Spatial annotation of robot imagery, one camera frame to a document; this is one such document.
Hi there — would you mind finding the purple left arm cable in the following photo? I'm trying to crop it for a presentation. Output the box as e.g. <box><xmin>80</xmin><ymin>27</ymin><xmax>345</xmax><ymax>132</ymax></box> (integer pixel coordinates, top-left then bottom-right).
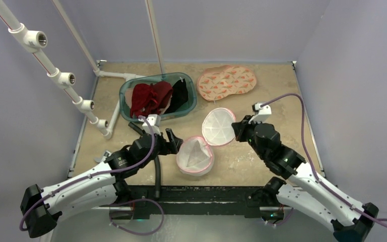
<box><xmin>19</xmin><ymin>115</ymin><xmax>156</xmax><ymax>232</ymax></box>

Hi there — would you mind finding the round pink white laundry bag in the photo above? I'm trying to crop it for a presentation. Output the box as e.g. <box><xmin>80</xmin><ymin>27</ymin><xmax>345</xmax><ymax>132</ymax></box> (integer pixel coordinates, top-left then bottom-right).
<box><xmin>176</xmin><ymin>107</ymin><xmax>236</xmax><ymax>176</ymax></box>

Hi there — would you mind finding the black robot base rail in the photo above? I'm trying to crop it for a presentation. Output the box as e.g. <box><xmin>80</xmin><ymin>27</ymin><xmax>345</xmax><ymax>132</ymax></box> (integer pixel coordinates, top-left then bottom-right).
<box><xmin>97</xmin><ymin>185</ymin><xmax>296</xmax><ymax>221</ymax></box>

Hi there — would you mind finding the black bra in basin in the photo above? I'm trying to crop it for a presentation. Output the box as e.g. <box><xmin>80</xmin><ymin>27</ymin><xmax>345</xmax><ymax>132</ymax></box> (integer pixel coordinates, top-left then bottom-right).
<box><xmin>164</xmin><ymin>79</ymin><xmax>188</xmax><ymax>114</ymax></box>

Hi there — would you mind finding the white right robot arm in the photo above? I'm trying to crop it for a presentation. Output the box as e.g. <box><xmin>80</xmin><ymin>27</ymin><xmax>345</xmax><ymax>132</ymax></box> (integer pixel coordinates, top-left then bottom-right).
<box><xmin>231</xmin><ymin>115</ymin><xmax>379</xmax><ymax>241</ymax></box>

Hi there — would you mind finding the red handled adjustable wrench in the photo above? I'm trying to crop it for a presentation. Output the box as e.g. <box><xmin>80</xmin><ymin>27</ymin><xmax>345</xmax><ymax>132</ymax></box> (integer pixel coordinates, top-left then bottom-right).
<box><xmin>94</xmin><ymin>150</ymin><xmax>112</xmax><ymax>163</ymax></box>

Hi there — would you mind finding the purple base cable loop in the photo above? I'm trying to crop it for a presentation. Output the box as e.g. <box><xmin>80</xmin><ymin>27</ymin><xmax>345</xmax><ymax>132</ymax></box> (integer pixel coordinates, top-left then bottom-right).
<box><xmin>108</xmin><ymin>199</ymin><xmax>165</xmax><ymax>236</ymax></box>

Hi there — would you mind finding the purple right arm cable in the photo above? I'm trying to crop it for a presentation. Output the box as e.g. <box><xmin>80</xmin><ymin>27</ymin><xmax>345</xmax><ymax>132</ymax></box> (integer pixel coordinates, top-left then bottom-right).
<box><xmin>260</xmin><ymin>93</ymin><xmax>387</xmax><ymax>234</ymax></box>

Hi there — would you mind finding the dark red bra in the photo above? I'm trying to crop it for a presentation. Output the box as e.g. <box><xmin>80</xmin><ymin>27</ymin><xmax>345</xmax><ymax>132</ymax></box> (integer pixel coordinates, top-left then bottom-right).
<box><xmin>152</xmin><ymin>81</ymin><xmax>173</xmax><ymax>114</ymax></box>

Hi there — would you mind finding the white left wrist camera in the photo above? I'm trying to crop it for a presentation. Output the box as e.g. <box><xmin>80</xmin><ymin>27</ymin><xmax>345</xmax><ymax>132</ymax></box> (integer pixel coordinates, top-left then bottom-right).
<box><xmin>142</xmin><ymin>114</ymin><xmax>161</xmax><ymax>135</ymax></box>

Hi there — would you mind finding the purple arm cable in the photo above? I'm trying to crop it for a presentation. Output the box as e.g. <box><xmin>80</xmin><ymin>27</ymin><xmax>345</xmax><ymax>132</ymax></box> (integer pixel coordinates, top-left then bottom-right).
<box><xmin>19</xmin><ymin>115</ymin><xmax>156</xmax><ymax>232</ymax></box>
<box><xmin>260</xmin><ymin>93</ymin><xmax>387</xmax><ymax>234</ymax></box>

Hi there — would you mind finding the white PVC pipe rack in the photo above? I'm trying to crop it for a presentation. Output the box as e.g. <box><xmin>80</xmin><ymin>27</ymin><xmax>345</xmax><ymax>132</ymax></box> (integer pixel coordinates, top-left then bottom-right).
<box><xmin>0</xmin><ymin>0</ymin><xmax>167</xmax><ymax>140</ymax></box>

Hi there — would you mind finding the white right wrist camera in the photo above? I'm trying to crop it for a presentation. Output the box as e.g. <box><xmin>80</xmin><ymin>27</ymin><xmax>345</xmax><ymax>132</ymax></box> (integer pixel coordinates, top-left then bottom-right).
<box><xmin>248</xmin><ymin>102</ymin><xmax>272</xmax><ymax>124</ymax></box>

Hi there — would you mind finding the teal plastic basin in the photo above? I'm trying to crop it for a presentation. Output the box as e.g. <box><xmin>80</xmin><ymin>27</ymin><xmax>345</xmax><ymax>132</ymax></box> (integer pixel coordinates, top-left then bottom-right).
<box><xmin>119</xmin><ymin>72</ymin><xmax>197</xmax><ymax>123</ymax></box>

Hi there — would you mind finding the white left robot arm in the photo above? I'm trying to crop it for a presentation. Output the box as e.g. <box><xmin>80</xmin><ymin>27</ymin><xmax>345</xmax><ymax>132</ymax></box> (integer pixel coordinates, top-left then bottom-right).
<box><xmin>19</xmin><ymin>129</ymin><xmax>183</xmax><ymax>238</ymax></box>

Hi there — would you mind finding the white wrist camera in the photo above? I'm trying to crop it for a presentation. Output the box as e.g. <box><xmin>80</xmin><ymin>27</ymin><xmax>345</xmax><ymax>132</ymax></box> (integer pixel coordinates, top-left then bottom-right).
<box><xmin>248</xmin><ymin>102</ymin><xmax>272</xmax><ymax>124</ymax></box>
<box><xmin>142</xmin><ymin>114</ymin><xmax>161</xmax><ymax>135</ymax></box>

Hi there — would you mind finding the dark red garment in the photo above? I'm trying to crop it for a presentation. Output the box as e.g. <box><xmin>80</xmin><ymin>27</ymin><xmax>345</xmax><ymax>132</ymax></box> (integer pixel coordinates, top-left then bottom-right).
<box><xmin>130</xmin><ymin>84</ymin><xmax>158</xmax><ymax>117</ymax></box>

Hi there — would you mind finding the black corrugated hose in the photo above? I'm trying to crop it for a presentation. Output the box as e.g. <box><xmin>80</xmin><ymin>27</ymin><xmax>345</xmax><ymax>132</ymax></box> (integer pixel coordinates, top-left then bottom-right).
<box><xmin>128</xmin><ymin>122</ymin><xmax>162</xmax><ymax>199</ymax></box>

